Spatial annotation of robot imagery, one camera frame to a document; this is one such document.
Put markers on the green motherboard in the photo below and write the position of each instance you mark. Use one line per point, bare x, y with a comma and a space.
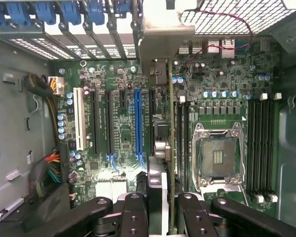
123, 123

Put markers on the open black PC case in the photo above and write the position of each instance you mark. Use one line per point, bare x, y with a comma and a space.
14, 111

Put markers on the CPU socket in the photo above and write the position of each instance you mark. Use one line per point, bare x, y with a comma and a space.
218, 155

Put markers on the blue expansion slot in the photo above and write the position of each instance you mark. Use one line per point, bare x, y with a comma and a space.
138, 121

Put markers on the black expansion slot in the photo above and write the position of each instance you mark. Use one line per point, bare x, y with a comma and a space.
110, 121
95, 121

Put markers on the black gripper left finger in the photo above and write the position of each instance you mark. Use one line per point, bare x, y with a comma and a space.
133, 217

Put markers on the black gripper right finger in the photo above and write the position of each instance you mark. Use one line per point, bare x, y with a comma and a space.
195, 217

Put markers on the white expansion slot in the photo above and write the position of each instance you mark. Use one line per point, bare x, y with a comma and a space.
79, 118

